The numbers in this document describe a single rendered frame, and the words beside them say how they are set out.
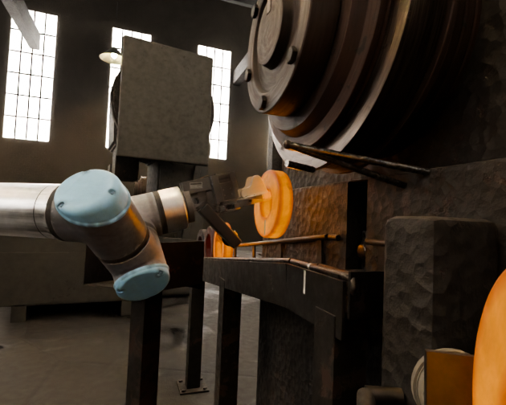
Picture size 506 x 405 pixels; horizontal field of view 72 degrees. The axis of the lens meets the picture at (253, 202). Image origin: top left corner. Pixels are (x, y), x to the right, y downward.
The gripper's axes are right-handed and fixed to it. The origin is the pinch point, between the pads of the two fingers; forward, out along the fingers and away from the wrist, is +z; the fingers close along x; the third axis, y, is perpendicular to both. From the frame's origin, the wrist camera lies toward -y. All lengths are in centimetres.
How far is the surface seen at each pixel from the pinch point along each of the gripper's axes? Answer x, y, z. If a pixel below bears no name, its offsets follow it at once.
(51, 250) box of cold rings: 213, -12, -89
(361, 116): -33.3, 9.7, 2.2
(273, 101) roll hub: -20.9, 16.3, -4.7
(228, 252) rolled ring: 43.4, -17.9, -2.7
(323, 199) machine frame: -7.4, -3.1, 8.6
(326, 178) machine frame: 0.8, 0.9, 15.4
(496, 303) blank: -63, -4, -17
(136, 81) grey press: 237, 109, -1
